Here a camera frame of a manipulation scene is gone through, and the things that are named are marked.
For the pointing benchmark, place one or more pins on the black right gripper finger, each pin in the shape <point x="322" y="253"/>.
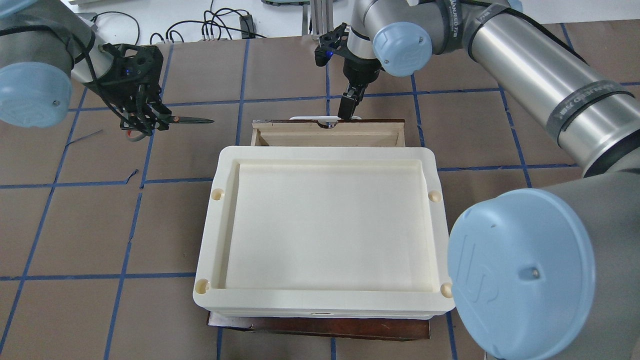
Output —
<point x="352" y="102"/>
<point x="344" y="105"/>

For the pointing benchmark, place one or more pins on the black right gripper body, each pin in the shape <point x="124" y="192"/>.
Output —
<point x="358" y="73"/>

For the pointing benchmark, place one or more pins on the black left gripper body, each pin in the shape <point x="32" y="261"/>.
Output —
<point x="121" y="84"/>

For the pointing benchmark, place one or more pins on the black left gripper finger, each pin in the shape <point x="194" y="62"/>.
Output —
<point x="142" y="124"/>
<point x="161" y="117"/>

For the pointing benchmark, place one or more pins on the grey orange handled scissors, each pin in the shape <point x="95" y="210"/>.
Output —
<point x="178" y="120"/>

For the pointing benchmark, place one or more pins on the wooden drawer with white handle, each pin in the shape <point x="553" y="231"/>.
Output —
<point x="328" y="131"/>

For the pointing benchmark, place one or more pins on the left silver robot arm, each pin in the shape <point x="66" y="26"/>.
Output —
<point x="45" y="46"/>

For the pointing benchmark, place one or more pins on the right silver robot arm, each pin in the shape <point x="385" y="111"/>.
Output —
<point x="487" y="144"/>

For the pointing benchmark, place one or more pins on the cream white plastic tray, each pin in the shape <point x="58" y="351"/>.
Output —
<point x="325" y="232"/>

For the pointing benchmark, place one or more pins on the dark brown wooden cabinet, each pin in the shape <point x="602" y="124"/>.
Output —
<point x="374" y="328"/>

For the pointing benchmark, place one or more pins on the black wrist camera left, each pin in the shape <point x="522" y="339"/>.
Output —
<point x="134" y="63"/>

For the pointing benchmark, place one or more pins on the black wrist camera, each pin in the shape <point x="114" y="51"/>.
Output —
<point x="330" y="44"/>
<point x="134" y="63"/>

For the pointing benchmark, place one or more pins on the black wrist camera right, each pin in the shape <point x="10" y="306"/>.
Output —
<point x="330" y="44"/>

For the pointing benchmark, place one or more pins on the aluminium frame post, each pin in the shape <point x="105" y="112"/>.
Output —
<point x="317" y="17"/>

